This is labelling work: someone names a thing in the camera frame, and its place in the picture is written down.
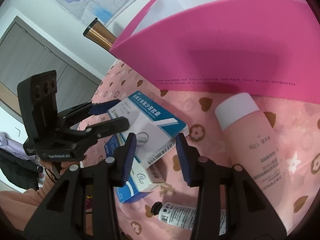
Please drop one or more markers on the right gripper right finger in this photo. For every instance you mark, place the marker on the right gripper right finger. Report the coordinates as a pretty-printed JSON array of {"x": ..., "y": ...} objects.
[{"x": 230, "y": 205}]

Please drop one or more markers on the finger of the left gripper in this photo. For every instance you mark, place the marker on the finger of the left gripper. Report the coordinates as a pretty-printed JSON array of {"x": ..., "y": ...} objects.
[
  {"x": 97, "y": 131},
  {"x": 76, "y": 114}
]

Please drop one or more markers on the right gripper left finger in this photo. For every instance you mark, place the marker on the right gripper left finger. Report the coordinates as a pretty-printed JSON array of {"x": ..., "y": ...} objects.
[{"x": 81, "y": 204}]

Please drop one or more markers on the white blue medicine box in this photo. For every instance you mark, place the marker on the white blue medicine box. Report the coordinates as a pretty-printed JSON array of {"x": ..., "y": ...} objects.
[{"x": 155, "y": 127}]

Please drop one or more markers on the small white cream tube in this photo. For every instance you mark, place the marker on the small white cream tube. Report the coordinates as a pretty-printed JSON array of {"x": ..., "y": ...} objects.
[{"x": 175, "y": 214}]

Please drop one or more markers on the blue capsule medicine box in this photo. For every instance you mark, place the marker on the blue capsule medicine box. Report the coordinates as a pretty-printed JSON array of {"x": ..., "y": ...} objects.
[{"x": 140, "y": 183}]

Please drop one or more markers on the pink lotion tube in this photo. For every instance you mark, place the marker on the pink lotion tube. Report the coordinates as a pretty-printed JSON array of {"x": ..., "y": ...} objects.
[{"x": 251, "y": 142}]

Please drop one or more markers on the pink sleeve left forearm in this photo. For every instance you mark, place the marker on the pink sleeve left forearm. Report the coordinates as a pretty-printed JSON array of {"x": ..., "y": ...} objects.
[{"x": 19, "y": 207}]

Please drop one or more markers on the person's left hand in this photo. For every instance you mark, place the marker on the person's left hand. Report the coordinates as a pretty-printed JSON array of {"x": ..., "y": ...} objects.
[{"x": 58, "y": 169}]

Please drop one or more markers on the grey door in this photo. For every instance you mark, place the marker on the grey door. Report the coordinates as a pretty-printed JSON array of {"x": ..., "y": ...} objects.
[{"x": 24, "y": 53}]

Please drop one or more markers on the copper travel mug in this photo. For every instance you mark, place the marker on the copper travel mug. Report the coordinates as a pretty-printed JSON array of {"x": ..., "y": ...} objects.
[{"x": 99, "y": 34}]

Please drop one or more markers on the pink cardboard box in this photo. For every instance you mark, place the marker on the pink cardboard box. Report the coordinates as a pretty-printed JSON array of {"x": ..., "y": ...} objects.
[{"x": 263, "y": 47}]

